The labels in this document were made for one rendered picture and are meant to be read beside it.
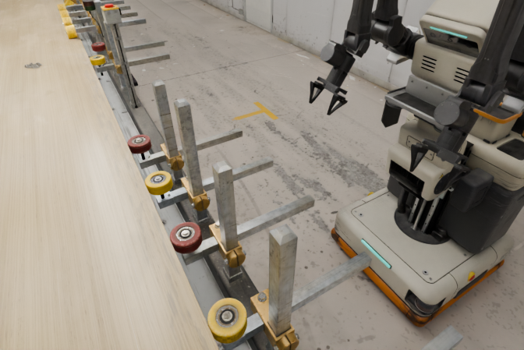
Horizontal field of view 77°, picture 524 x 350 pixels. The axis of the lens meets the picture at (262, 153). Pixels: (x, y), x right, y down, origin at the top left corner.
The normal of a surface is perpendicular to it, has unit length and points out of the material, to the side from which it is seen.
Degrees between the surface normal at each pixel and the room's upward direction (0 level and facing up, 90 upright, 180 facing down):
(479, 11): 43
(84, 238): 0
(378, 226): 0
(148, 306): 0
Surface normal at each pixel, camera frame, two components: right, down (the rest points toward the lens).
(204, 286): -0.01, -0.81
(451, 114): -0.77, -0.09
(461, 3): -0.59, -0.39
